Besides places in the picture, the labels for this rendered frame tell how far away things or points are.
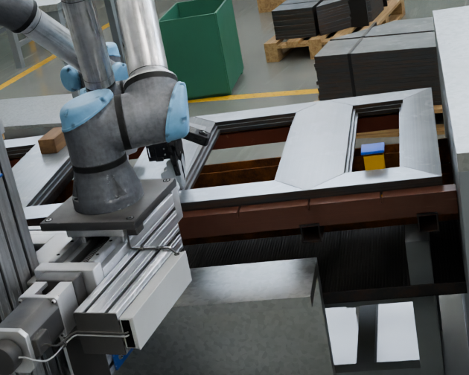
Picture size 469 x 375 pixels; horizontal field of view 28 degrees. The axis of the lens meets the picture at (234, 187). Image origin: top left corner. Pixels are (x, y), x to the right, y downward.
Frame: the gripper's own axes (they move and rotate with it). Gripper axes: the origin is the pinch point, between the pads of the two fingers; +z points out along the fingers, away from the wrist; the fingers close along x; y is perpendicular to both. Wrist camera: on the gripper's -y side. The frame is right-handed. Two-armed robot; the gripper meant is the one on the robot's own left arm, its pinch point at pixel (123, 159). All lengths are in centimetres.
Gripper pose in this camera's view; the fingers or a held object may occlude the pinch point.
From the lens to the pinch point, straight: 282.8
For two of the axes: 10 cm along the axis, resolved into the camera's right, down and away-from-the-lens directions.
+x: 1.6, -3.9, 9.1
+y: 9.7, -1.0, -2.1
